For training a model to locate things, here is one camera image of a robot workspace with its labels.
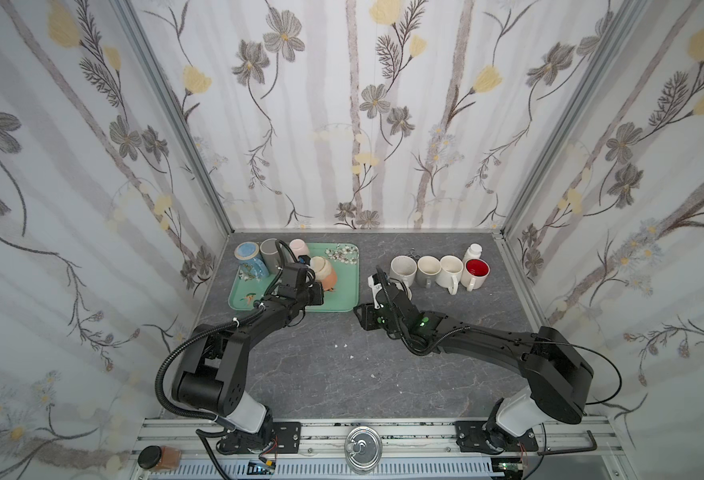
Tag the pink mug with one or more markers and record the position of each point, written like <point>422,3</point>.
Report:
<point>299,247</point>

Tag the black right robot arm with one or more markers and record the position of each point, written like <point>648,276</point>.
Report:
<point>558,376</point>

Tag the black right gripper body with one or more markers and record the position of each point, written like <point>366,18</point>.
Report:
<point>385,293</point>

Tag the round metal lid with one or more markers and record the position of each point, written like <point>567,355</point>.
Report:
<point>363,449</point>

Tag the green plastic tray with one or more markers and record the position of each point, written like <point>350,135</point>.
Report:
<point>344,259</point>

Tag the beige mug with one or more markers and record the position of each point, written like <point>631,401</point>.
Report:
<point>403,268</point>

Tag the black allen key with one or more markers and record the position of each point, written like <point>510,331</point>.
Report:
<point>593,446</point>

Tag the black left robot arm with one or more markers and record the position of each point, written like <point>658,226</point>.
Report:
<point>205,376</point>

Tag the blue mug with brown rim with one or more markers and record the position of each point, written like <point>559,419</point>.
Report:
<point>251,264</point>

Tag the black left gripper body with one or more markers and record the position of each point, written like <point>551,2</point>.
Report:
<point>310,295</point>

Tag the white plastic bottle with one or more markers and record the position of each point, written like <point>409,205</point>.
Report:
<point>473,252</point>

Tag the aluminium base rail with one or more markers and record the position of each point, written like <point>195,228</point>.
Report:
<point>413,448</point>

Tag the cream mug with orange handle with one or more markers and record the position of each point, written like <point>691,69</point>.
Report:
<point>324,272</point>

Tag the white mug with red inside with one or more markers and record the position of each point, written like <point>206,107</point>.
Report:
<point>475,273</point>

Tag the white cream mug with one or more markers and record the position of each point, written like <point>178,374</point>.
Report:
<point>450,274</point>

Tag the tall dark grey mug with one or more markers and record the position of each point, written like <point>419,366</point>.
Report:
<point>272,255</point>

